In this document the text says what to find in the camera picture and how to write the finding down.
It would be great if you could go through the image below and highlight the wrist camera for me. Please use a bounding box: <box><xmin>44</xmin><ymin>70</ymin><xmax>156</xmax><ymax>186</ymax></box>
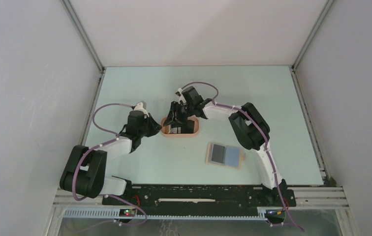
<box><xmin>133</xmin><ymin>101</ymin><xmax>149</xmax><ymax>116</ymax></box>
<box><xmin>175</xmin><ymin>88</ymin><xmax>186</xmax><ymax>104</ymax></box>

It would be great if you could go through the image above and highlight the white cable duct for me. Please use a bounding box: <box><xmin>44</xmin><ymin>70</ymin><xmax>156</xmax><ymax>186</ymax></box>
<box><xmin>62</xmin><ymin>207</ymin><xmax>267</xmax><ymax>221</ymax></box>

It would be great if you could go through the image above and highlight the black card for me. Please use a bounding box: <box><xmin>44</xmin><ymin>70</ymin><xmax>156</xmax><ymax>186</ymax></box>
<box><xmin>170</xmin><ymin>119</ymin><xmax>195</xmax><ymax>134</ymax></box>

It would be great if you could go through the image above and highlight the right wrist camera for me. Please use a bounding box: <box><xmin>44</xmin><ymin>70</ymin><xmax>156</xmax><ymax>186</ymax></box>
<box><xmin>175</xmin><ymin>88</ymin><xmax>186</xmax><ymax>104</ymax></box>

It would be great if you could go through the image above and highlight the pink plastic tray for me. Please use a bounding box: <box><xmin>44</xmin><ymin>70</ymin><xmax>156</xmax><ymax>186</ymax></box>
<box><xmin>161</xmin><ymin>116</ymin><xmax>200</xmax><ymax>138</ymax></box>

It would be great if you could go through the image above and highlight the grey card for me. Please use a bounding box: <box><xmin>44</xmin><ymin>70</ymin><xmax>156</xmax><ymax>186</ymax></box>
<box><xmin>209</xmin><ymin>144</ymin><xmax>226</xmax><ymax>165</ymax></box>

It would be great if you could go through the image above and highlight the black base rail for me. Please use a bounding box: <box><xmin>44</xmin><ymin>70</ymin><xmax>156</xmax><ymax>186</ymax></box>
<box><xmin>102</xmin><ymin>184</ymin><xmax>297</xmax><ymax>217</ymax></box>

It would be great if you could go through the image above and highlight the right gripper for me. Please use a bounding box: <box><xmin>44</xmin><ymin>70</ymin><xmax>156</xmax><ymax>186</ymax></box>
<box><xmin>164</xmin><ymin>100</ymin><xmax>195</xmax><ymax>128</ymax></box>

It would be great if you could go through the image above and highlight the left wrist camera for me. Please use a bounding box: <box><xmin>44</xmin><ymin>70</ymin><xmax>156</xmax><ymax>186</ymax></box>
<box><xmin>133</xmin><ymin>101</ymin><xmax>149</xmax><ymax>116</ymax></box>

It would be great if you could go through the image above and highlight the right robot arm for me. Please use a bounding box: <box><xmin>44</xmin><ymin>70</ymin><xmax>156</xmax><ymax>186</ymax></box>
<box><xmin>163</xmin><ymin>86</ymin><xmax>287</xmax><ymax>206</ymax></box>

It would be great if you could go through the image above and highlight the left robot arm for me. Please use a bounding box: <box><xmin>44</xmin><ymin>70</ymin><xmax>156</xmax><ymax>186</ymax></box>
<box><xmin>59</xmin><ymin>111</ymin><xmax>162</xmax><ymax>205</ymax></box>

